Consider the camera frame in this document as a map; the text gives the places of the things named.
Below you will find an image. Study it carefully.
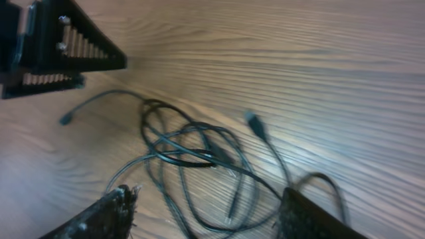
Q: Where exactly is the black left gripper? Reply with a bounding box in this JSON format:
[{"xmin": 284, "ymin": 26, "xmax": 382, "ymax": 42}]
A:
[{"xmin": 1, "ymin": 0, "xmax": 127, "ymax": 100}]

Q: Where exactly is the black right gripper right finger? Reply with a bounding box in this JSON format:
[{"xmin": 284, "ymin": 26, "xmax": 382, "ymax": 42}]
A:
[{"xmin": 276, "ymin": 187, "xmax": 367, "ymax": 239}]

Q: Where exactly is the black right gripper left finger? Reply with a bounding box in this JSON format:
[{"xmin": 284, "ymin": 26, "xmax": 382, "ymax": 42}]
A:
[{"xmin": 41, "ymin": 185, "xmax": 140, "ymax": 239}]

